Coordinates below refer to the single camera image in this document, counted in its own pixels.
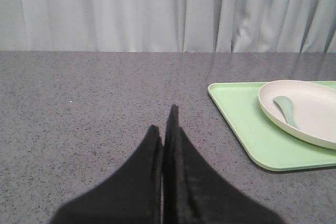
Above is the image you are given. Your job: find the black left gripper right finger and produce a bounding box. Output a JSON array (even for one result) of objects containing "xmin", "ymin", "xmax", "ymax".
[{"xmin": 163, "ymin": 105, "xmax": 284, "ymax": 223}]

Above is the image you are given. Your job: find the light green tray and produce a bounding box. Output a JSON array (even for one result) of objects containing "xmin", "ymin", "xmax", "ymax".
[{"xmin": 208, "ymin": 82, "xmax": 335, "ymax": 172}]

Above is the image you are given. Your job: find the teal green spoon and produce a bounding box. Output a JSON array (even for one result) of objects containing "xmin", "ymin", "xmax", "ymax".
[{"xmin": 273, "ymin": 96, "xmax": 298, "ymax": 128}]

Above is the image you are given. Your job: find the cream round plate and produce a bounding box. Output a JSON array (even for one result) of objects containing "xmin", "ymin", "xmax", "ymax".
[{"xmin": 258, "ymin": 80, "xmax": 335, "ymax": 150}]

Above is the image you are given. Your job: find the grey white curtain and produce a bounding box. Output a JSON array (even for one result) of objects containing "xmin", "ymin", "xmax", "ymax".
[{"xmin": 1, "ymin": 0, "xmax": 335, "ymax": 53}]

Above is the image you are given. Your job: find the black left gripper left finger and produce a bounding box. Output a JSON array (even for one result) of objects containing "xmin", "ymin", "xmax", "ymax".
[{"xmin": 51, "ymin": 125, "xmax": 163, "ymax": 223}]

